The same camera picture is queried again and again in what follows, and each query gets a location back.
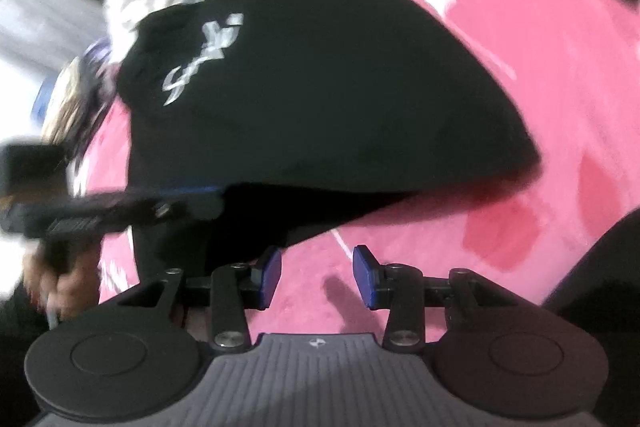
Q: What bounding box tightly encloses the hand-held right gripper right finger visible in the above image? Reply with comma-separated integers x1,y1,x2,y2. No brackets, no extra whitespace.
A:
352,245,521,350

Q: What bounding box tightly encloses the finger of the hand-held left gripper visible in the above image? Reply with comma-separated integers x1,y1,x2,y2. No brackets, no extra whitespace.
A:
164,187,227,224

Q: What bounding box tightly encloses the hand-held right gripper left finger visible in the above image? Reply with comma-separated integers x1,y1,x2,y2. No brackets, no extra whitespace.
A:
117,246,283,354

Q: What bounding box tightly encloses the black t-shirt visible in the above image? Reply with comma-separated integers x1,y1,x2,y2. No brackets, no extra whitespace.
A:
116,0,543,290

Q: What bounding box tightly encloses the person's left hand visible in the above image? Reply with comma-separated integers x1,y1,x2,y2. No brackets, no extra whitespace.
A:
22,241,102,322

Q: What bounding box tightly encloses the dark grey folded garment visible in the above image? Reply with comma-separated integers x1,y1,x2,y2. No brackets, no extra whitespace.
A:
75,39,123,172

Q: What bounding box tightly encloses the person's dark clothing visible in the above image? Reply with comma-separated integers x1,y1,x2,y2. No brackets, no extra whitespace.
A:
542,207,640,343

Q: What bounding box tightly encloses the pink floral blanket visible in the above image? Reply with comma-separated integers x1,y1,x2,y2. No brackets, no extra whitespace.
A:
65,0,640,343

